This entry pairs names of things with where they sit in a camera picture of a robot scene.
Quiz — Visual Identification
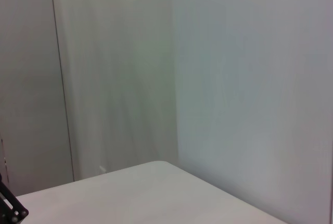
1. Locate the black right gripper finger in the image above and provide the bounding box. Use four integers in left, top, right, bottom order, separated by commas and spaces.
0, 173, 30, 224

